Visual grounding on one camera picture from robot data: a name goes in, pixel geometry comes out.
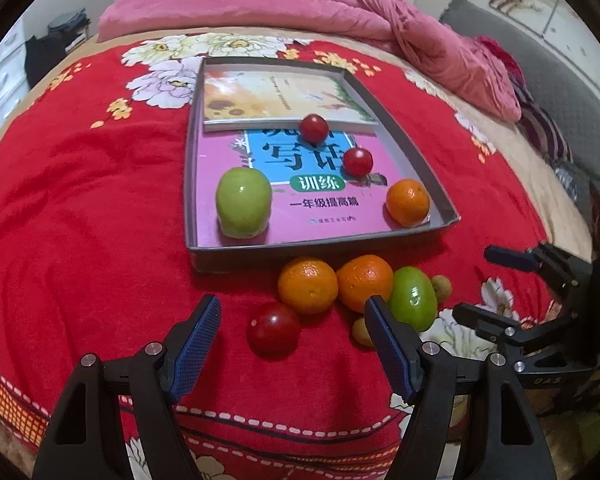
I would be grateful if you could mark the striped pillow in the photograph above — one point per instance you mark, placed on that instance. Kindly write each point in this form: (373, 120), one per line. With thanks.
(540, 130)

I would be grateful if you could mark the small green apple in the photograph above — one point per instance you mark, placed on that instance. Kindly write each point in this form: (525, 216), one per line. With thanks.
(243, 202)

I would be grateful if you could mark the grey headboard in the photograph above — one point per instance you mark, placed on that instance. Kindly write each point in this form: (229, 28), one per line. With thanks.
(570, 90)

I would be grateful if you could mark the red floral blanket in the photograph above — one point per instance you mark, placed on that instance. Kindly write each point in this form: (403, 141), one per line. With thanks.
(105, 235)

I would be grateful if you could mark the dark grey folded clothes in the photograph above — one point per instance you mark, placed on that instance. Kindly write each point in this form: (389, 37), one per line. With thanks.
(70, 22)

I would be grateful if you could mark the pink duvet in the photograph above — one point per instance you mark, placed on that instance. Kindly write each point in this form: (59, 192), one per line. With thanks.
(280, 10)

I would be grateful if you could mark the red pillow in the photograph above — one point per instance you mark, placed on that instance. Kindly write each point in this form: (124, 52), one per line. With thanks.
(505, 60)

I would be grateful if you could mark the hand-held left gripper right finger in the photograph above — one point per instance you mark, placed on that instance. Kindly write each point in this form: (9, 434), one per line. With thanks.
(390, 350)

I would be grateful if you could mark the white drawer cabinet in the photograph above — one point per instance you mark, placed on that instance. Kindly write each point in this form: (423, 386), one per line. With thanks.
(2, 80)

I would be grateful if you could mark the pink book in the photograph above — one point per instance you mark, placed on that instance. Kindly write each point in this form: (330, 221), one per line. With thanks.
(300, 225)

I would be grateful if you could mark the red cherry tomato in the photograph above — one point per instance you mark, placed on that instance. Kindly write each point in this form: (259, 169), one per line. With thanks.
(357, 161)
(313, 127)
(274, 331)

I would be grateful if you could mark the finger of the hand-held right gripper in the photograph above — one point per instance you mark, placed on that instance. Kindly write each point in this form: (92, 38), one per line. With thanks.
(510, 257)
(480, 317)

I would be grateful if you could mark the orange tangerine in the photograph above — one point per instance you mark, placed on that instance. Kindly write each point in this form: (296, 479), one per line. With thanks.
(308, 286)
(365, 282)
(407, 202)

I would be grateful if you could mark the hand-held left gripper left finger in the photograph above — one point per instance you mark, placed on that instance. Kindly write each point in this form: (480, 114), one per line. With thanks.
(195, 350)

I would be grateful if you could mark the black bag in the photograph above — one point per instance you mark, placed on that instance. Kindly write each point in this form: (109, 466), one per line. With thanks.
(37, 60)

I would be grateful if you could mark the sunflower cover book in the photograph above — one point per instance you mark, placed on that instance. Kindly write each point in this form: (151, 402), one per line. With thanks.
(270, 95)

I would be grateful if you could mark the green mango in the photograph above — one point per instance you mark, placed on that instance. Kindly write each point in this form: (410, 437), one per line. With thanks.
(414, 297)

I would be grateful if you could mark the brown kiwi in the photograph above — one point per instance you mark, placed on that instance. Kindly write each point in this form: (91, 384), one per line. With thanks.
(361, 332)
(442, 287)

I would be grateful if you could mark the grey cardboard box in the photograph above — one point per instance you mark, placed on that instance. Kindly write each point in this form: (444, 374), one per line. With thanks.
(240, 260)

